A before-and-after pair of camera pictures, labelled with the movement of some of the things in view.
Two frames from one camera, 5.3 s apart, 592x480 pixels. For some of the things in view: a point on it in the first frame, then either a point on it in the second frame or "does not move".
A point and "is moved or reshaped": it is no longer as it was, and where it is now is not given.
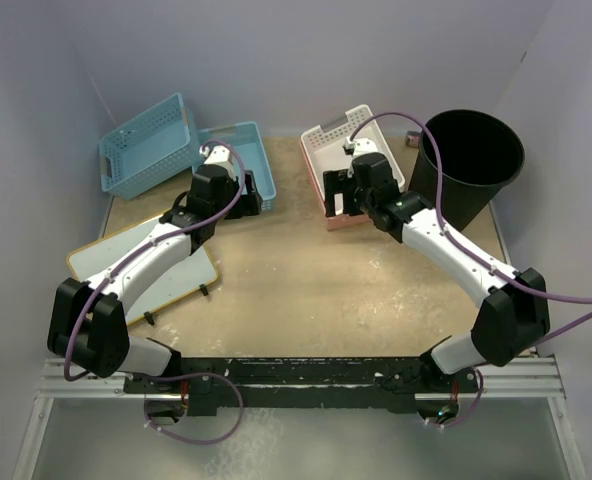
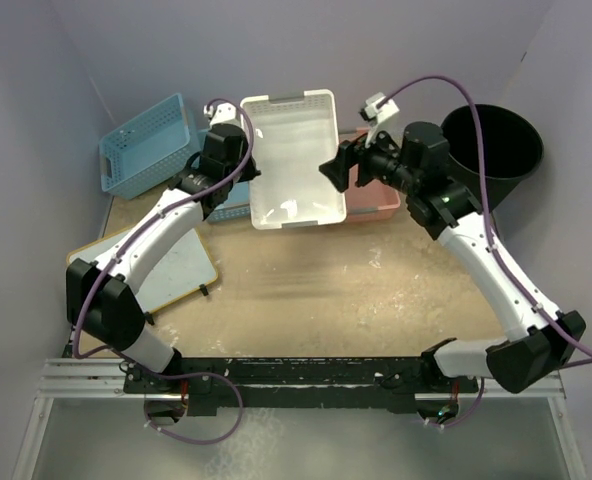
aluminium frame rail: (529, 379) does not move
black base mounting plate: (303, 385) does not move
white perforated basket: (325, 152) is moved or reshaped
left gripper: (248, 204) to (250, 172)
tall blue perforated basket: (148, 152) does not move
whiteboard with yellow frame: (193, 272) does not move
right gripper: (339, 182) to (350, 155)
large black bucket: (479, 153) is moved or reshaped
